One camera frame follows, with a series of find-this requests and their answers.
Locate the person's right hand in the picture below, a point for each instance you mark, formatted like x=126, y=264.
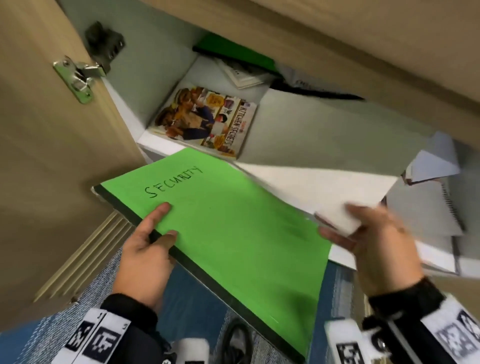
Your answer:
x=386, y=255

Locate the black folder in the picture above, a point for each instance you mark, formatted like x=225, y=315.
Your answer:
x=315, y=92

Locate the ribbed beige panel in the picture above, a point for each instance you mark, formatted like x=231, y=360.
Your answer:
x=84, y=255

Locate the large green folder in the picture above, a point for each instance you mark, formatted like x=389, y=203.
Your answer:
x=240, y=232

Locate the grey spiral notebook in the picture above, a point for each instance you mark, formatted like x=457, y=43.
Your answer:
x=423, y=210

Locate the person's left thumb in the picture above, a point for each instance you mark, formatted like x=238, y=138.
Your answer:
x=165, y=239

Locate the small green folder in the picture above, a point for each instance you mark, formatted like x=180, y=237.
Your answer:
x=232, y=50

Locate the person's left hand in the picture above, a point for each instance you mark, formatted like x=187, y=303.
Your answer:
x=140, y=262

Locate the white paper sheet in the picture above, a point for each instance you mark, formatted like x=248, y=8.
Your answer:
x=322, y=187

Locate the person's right thumb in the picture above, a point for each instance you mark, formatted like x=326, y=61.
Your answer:
x=335, y=236

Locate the metal door hinge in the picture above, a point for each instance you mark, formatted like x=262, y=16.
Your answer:
x=79, y=78

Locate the wooden cabinet door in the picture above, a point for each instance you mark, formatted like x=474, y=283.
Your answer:
x=48, y=168

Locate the white spiral notebook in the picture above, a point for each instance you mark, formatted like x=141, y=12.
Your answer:
x=438, y=253

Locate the white booklet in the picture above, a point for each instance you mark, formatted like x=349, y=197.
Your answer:
x=245, y=77

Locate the person's left forearm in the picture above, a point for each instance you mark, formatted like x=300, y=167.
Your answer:
x=131, y=326

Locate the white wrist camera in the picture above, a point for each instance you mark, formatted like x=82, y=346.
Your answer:
x=193, y=350
x=352, y=343

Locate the white marker wristband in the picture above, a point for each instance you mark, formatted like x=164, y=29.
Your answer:
x=455, y=330
x=99, y=335

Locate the black shoe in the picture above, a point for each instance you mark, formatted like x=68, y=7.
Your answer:
x=239, y=343

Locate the person's right forearm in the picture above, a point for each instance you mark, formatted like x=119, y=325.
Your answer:
x=408, y=322

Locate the wooden cabinet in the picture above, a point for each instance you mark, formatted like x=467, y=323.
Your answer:
x=337, y=56

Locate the folded grey paper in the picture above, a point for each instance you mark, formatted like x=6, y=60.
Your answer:
x=435, y=161

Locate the colourful cookbook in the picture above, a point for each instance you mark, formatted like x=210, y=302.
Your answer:
x=204, y=122

